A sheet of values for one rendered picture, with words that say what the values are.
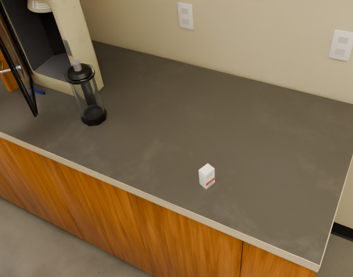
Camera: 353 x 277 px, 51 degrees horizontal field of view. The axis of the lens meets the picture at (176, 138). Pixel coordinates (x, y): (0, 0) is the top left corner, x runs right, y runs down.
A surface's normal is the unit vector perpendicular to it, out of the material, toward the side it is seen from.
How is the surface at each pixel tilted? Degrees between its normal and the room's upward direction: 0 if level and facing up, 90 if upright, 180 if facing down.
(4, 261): 0
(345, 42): 90
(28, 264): 0
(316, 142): 0
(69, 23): 90
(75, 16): 90
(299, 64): 90
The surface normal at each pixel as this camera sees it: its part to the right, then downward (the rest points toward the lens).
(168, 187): -0.09, -0.68
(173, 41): -0.48, 0.66
